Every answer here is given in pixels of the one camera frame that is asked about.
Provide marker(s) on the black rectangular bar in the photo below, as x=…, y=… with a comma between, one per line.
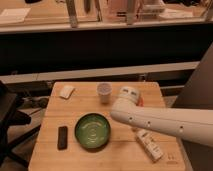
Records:
x=62, y=137

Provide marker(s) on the black office chair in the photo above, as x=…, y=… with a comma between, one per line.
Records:
x=11, y=116

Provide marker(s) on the white tube bottle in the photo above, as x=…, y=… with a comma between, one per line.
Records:
x=151, y=148

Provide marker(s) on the orange carrot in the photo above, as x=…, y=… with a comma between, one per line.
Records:
x=140, y=102

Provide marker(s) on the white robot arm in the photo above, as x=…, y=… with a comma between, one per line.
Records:
x=195, y=125

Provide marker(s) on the green ceramic bowl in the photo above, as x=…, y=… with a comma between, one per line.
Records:
x=92, y=131

